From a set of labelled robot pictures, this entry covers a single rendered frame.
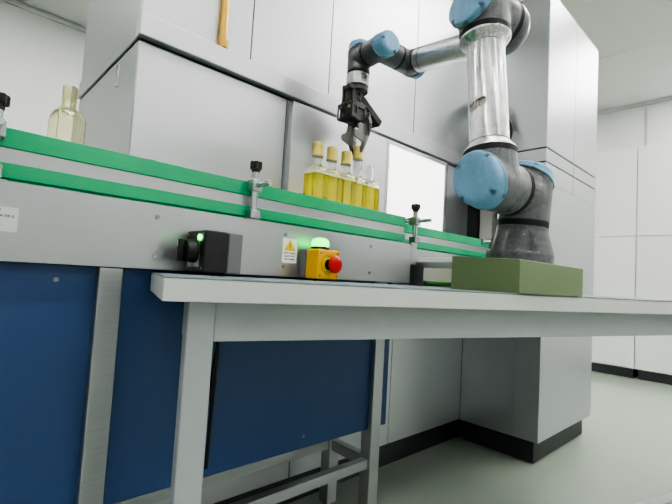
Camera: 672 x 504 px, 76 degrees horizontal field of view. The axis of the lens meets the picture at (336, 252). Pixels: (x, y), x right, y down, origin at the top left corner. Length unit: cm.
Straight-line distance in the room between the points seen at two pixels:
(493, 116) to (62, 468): 106
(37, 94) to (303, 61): 303
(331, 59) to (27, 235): 118
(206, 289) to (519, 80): 198
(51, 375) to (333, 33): 137
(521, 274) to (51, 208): 87
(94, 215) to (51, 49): 365
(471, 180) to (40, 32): 395
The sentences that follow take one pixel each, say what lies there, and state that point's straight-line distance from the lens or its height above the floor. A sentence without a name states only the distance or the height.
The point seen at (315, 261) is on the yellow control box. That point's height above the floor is 79.
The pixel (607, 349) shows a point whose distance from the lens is 488.
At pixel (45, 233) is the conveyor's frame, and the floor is 80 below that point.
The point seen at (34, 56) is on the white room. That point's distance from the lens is 440.
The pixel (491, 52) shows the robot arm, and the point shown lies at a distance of 111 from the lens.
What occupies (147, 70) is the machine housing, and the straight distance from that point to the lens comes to 128.
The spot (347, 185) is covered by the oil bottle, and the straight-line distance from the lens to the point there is 135.
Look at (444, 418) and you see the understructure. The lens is 223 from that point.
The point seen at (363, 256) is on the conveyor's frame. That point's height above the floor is 82.
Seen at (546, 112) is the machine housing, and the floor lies 156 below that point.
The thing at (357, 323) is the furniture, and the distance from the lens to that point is 77.
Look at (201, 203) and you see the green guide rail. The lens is 94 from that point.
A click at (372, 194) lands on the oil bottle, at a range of 144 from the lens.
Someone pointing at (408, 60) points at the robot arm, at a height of 146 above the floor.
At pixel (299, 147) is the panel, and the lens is 144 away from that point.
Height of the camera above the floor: 76
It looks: 3 degrees up
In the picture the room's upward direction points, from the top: 3 degrees clockwise
